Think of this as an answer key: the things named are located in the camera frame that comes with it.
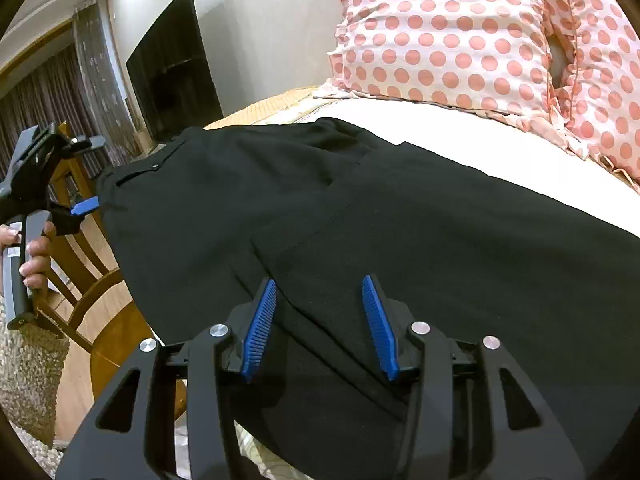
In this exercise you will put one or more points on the black pants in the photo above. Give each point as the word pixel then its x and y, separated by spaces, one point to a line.
pixel 350 260

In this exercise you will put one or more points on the white bed sheet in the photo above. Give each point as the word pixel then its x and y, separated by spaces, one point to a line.
pixel 500 145

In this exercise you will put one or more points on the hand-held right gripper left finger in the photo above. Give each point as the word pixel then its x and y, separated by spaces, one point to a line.
pixel 257 325

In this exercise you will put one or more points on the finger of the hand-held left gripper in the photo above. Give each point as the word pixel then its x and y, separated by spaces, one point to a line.
pixel 82 145
pixel 84 206

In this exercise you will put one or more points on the wooden chair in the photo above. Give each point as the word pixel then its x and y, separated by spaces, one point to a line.
pixel 95 280

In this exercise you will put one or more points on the sheer patterned curtain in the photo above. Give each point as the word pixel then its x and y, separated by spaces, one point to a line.
pixel 100 65

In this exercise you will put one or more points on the person's left hand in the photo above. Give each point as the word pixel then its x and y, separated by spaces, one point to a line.
pixel 36 255

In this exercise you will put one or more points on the beige shaggy rug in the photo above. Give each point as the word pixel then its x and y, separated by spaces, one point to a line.
pixel 27 385

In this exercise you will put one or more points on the pink polka dot pillow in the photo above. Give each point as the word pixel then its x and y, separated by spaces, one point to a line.
pixel 440 35
pixel 600 75

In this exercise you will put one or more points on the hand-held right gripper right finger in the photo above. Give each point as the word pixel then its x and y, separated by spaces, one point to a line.
pixel 379 327

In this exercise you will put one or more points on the brown curtain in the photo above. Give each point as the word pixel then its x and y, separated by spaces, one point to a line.
pixel 35 95

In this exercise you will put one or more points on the black wall television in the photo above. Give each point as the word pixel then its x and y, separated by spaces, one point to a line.
pixel 172 77

